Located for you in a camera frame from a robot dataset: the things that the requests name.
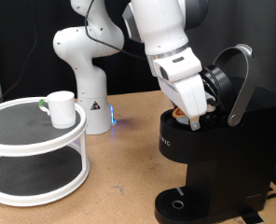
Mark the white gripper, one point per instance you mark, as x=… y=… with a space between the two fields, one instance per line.
x=184 y=87

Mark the white orange-lidded coffee pod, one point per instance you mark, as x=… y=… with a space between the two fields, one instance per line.
x=176 y=112

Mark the black Keurig coffee machine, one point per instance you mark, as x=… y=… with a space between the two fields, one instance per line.
x=237 y=149

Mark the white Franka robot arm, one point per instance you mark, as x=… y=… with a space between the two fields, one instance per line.
x=91 y=81

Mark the black backdrop curtain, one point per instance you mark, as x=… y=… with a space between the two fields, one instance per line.
x=135 y=74

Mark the black tape strip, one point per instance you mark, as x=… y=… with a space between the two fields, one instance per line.
x=251 y=217

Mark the dark grey backdrop board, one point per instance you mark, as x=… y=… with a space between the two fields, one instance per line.
x=262 y=25

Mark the white two-tier turntable shelf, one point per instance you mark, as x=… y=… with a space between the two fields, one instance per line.
x=20 y=124

